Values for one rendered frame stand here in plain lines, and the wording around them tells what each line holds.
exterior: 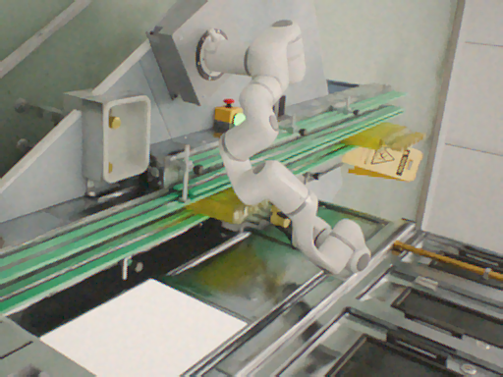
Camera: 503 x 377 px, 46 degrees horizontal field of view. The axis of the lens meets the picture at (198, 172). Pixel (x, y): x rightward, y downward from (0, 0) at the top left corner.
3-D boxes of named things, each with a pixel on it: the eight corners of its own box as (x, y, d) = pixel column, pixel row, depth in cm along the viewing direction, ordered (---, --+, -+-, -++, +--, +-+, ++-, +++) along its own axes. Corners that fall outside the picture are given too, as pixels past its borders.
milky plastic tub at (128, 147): (83, 177, 163) (105, 185, 158) (83, 97, 156) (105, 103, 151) (128, 163, 176) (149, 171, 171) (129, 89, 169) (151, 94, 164)
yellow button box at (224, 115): (212, 126, 207) (229, 131, 203) (213, 105, 204) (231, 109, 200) (224, 123, 212) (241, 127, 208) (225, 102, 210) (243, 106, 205)
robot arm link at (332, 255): (297, 185, 147) (351, 235, 153) (266, 226, 144) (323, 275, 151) (314, 188, 139) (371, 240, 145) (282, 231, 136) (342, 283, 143)
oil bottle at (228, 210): (183, 207, 182) (240, 228, 170) (184, 190, 180) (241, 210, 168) (194, 202, 186) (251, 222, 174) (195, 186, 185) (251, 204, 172)
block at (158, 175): (144, 184, 175) (162, 190, 171) (145, 154, 172) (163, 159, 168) (152, 181, 178) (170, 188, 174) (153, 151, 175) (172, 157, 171)
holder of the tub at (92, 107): (83, 194, 165) (102, 201, 161) (82, 97, 156) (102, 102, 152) (126, 180, 178) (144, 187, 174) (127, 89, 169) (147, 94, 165)
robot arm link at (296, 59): (248, 84, 168) (295, 92, 158) (239, 41, 161) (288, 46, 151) (266, 71, 174) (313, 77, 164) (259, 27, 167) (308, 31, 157)
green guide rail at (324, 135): (172, 188, 175) (194, 195, 170) (173, 186, 175) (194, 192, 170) (390, 106, 307) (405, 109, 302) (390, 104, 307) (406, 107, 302)
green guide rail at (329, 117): (173, 165, 173) (195, 172, 168) (174, 162, 172) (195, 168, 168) (392, 92, 305) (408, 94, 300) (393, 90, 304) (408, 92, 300)
